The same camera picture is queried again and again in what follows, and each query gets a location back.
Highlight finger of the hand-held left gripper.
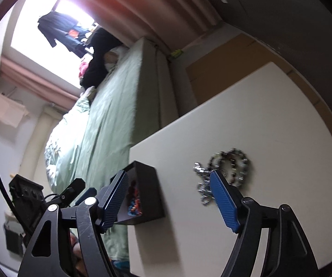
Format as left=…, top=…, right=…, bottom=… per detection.
left=59, top=178, right=86, bottom=207
left=75, top=187, right=97, bottom=204

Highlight green quilt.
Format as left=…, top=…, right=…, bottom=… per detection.
left=45, top=95, right=93, bottom=192

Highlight white pillow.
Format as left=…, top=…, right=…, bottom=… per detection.
left=104, top=45, right=130, bottom=72

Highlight wide pink curtain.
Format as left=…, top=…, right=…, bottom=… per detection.
left=39, top=0, right=225, bottom=51

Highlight white square table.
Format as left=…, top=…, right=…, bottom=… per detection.
left=186, top=33, right=332, bottom=162

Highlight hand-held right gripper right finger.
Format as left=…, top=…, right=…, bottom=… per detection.
left=209, top=170, right=319, bottom=277

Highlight pink cloth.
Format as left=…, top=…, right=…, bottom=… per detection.
left=78, top=61, right=91, bottom=79

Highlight blue bead bracelet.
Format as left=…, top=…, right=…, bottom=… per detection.
left=127, top=192, right=143, bottom=217

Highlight hanging beige cloth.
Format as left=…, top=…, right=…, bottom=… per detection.
left=0, top=90, right=30, bottom=128

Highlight black garment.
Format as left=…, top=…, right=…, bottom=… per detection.
left=79, top=27, right=124, bottom=89

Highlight dark wardrobe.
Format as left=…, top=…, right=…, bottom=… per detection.
left=189, top=0, right=332, bottom=99

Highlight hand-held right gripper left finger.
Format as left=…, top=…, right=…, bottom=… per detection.
left=17, top=170, right=130, bottom=277

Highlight hanging dark clothes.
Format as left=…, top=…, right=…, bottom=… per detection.
left=37, top=11, right=95, bottom=59

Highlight silver and dark bead bracelet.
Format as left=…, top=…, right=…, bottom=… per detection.
left=208, top=148, right=252, bottom=190

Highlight black jewelry box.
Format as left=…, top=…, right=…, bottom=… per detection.
left=110, top=161, right=166, bottom=226

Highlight narrow pink curtain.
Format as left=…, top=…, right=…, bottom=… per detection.
left=0, top=56, right=80, bottom=112

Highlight black pouch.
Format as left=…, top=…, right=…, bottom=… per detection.
left=4, top=223, right=26, bottom=255

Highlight bed with green sheet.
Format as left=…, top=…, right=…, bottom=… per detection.
left=45, top=37, right=184, bottom=262

